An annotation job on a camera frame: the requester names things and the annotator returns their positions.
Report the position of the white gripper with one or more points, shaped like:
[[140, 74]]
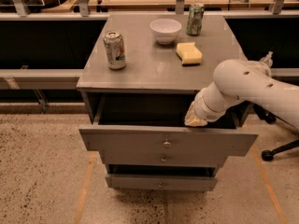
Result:
[[200, 110]]

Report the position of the grey top drawer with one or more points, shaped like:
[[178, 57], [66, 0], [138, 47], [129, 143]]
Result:
[[152, 123]]

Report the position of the grey drawer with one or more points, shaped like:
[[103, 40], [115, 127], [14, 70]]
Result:
[[162, 158], [152, 123], [164, 182]]

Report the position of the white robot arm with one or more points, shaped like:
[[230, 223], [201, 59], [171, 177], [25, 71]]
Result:
[[236, 81]]

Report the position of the grey middle drawer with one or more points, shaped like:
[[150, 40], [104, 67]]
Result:
[[162, 158]]

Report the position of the grey drawer cabinet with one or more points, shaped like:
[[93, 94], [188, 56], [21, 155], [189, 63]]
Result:
[[155, 69]]

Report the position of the grey bottom drawer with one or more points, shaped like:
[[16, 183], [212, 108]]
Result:
[[164, 182]]

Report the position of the yellow sponge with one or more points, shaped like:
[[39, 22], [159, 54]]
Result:
[[189, 53]]

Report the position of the white bowl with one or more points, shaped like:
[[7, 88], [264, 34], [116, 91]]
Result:
[[165, 31]]

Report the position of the white green soda can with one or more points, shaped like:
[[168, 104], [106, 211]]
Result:
[[114, 46]]

